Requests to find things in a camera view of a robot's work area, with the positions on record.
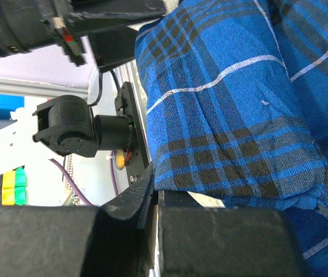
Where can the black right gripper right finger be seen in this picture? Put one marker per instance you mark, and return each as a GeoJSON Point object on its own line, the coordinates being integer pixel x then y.
{"type": "Point", "coordinates": [239, 241]}

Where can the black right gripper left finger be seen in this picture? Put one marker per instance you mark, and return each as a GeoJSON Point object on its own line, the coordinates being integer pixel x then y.
{"type": "Point", "coordinates": [114, 239]}

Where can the blue plaid long sleeve shirt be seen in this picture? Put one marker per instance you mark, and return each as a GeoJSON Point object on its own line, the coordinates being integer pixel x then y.
{"type": "Point", "coordinates": [237, 108]}

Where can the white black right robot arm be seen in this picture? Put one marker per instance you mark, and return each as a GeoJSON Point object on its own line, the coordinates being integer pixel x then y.
{"type": "Point", "coordinates": [66, 124]}

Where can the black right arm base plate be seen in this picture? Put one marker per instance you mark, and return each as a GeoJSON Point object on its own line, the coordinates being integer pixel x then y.
{"type": "Point", "coordinates": [137, 160]}

